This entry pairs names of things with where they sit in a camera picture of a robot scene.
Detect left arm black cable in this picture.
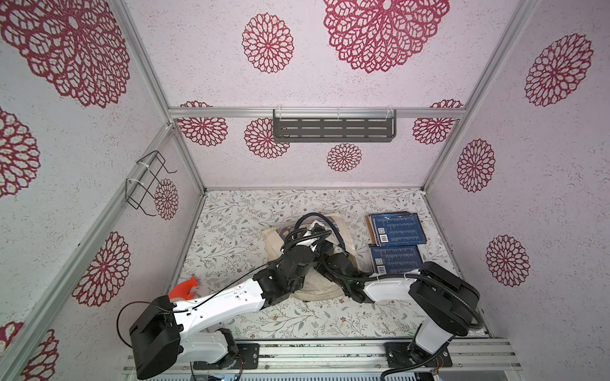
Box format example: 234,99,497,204
280,225,335,253

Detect black wire wall rack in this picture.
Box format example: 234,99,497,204
124,150,180,221

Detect red plastic object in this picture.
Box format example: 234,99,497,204
168,276,199,303

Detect grey slotted wall shelf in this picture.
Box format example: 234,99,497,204
272,110,397,143

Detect blue book lifted from bag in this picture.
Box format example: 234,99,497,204
369,245,424,275

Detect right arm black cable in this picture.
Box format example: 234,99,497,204
318,259,487,381

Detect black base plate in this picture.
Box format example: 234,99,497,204
384,341,453,368
193,343,261,371

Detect cream canvas tote bag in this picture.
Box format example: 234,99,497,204
261,212,357,302

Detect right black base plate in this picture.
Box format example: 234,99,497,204
384,341,453,368

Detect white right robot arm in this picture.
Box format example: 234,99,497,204
316,252,484,360

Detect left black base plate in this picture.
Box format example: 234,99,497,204
193,343,261,371

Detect aluminium front rail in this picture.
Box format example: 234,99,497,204
121,337,523,381

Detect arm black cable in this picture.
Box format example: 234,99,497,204
318,259,487,381
280,225,335,253

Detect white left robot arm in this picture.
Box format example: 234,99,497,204
129,240,317,380

